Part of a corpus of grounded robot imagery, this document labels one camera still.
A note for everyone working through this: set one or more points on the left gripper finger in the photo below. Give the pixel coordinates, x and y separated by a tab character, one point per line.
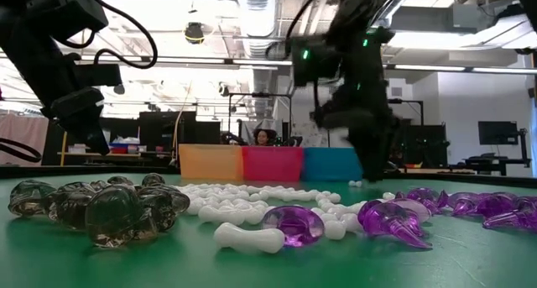
81	120

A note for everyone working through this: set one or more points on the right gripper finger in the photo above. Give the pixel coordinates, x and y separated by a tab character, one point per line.
387	149
365	147

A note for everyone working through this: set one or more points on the blue plastic bin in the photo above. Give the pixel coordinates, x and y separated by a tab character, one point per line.
329	165

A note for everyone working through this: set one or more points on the pink plastic bin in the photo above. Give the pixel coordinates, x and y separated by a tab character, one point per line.
272	164

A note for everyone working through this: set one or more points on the orange plastic bin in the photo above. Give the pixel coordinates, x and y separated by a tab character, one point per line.
210	162

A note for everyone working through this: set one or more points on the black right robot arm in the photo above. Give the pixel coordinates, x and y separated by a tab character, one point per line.
365	6

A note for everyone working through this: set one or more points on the blue and red box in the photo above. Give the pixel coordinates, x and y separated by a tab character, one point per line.
121	148

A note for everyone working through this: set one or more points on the pink curtain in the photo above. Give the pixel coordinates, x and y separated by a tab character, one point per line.
21	126

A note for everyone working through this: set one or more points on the wooden shelf board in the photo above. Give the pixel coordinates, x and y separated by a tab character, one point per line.
134	155

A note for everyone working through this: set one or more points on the person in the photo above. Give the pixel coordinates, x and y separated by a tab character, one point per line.
264	137

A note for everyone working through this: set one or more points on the black office desk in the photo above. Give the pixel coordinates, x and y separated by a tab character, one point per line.
491	161

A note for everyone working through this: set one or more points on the black computer monitor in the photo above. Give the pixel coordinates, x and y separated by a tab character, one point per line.
497	132

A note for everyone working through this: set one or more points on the green table mat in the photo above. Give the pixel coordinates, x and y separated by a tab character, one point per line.
461	263

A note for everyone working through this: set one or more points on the black monitor stand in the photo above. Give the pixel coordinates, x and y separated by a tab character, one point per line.
524	145

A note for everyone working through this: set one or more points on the round black ceiling device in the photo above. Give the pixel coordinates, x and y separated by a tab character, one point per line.
194	34

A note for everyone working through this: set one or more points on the black metal rig frame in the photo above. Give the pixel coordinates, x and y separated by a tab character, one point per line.
260	95
409	101

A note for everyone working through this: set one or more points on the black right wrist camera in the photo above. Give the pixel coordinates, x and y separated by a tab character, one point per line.
316	65

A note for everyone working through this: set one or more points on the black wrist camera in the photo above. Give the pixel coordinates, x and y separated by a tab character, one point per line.
67	11
316	65

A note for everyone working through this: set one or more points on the black table frame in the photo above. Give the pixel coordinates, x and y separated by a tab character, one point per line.
54	171

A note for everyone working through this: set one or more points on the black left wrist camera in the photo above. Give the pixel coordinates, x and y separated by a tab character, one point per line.
67	11

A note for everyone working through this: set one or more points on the black partition wall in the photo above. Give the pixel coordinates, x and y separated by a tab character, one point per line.
168	128

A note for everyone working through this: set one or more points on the long ceiling light rail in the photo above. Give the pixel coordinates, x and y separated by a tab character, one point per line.
251	62

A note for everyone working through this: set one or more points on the silver ceiling air duct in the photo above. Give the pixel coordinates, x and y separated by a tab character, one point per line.
257	23

